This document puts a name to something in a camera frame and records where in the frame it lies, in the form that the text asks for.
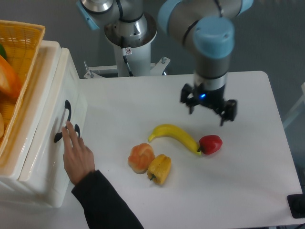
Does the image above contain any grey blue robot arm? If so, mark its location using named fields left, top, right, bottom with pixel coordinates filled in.
left=77, top=0, right=253, bottom=122

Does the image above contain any person's hand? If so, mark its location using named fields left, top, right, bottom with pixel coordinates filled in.
left=62, top=121, right=96, bottom=185

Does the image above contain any yellow woven basket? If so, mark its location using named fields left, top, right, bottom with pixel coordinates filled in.
left=0, top=20, right=45, bottom=167

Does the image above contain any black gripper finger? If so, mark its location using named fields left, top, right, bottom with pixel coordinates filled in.
left=180, top=83, right=198, bottom=114
left=220, top=99, right=237, bottom=126

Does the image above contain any white chair frame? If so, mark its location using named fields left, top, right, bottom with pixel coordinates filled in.
left=282, top=83, right=305, bottom=129

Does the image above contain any yellow bell pepper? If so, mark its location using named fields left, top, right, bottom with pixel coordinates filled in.
left=147, top=154, right=172, bottom=185

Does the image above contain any green item in basket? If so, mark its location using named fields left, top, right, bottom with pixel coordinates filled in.
left=0, top=44, right=7, bottom=60

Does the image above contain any black device at edge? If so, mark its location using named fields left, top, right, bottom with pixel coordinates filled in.
left=287, top=194, right=305, bottom=219

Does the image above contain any yellow banana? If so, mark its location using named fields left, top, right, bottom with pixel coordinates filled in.
left=148, top=124, right=202, bottom=156

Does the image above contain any orange fruit in basket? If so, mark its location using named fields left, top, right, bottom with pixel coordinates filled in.
left=0, top=56, right=22, bottom=99

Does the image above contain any orange bread roll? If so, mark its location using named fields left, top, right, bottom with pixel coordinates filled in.
left=128, top=143, right=155, bottom=174

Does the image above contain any black sleeved forearm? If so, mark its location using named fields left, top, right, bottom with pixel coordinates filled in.
left=71, top=170, right=143, bottom=229

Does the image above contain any white drawer cabinet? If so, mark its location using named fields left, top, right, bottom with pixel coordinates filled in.
left=0, top=40, right=62, bottom=208

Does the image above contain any white drawer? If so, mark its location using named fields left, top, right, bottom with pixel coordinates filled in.
left=19, top=48, right=88, bottom=208

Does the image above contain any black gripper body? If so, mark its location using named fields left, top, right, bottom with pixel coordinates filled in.
left=189, top=83, right=226, bottom=116

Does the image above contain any red bell pepper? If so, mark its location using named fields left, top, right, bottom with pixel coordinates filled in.
left=198, top=135, right=223, bottom=155

